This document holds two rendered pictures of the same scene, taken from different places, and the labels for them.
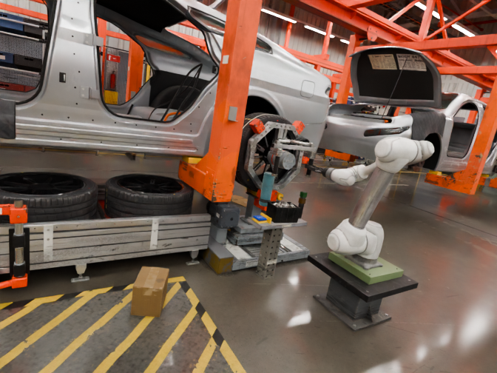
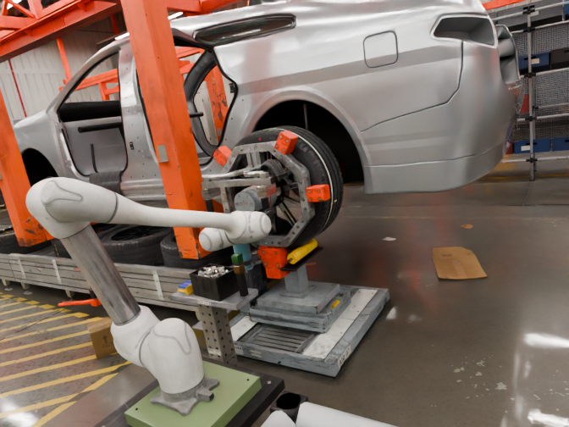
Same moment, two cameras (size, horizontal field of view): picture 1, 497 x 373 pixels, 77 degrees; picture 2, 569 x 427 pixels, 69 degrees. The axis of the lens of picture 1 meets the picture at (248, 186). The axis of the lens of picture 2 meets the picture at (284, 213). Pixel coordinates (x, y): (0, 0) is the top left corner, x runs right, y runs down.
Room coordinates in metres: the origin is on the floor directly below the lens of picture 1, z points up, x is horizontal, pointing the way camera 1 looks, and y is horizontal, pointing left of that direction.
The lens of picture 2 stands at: (1.84, -2.20, 1.25)
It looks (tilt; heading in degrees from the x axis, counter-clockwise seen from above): 13 degrees down; 69
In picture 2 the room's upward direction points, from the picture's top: 9 degrees counter-clockwise
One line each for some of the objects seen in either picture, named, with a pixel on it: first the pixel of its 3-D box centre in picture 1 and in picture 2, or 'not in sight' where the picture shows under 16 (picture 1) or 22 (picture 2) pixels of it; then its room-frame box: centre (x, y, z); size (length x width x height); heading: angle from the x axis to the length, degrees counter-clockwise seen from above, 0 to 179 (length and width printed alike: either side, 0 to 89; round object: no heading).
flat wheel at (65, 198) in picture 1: (41, 200); (145, 243); (1.93, 1.34, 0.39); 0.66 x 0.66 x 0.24
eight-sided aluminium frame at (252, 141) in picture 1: (275, 157); (264, 195); (2.52, -0.18, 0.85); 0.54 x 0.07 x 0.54; 125
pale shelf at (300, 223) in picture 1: (277, 221); (213, 295); (2.15, -0.25, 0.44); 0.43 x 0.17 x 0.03; 125
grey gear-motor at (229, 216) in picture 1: (218, 217); (260, 278); (2.53, 0.21, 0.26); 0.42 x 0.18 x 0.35; 35
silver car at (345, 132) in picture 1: (430, 124); not in sight; (6.35, -3.32, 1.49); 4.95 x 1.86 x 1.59; 125
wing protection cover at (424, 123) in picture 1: (423, 126); not in sight; (4.68, -2.37, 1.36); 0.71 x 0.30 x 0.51; 125
